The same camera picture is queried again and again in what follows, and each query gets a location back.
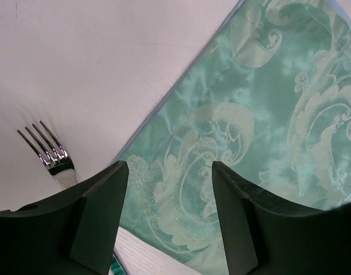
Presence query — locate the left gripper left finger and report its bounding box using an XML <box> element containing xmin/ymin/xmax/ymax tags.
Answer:
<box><xmin>0</xmin><ymin>161</ymin><xmax>129</xmax><ymax>274</ymax></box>

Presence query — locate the fork with teal handle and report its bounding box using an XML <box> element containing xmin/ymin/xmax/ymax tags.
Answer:
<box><xmin>17</xmin><ymin>120</ymin><xmax>77</xmax><ymax>189</ymax></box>

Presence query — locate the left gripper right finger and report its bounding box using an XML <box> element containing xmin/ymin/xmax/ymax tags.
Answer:
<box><xmin>212</xmin><ymin>162</ymin><xmax>351</xmax><ymax>275</ymax></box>

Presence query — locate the green patterned cloth napkin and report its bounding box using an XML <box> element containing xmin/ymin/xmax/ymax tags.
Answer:
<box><xmin>120</xmin><ymin>1</ymin><xmax>351</xmax><ymax>274</ymax></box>

